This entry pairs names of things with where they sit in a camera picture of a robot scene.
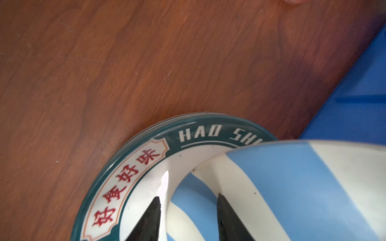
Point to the green rimmed white plate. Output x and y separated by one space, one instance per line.
159 162

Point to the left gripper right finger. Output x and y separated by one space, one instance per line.
230 226

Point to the blue plastic bin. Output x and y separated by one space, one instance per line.
356 110

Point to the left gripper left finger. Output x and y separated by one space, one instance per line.
147 229

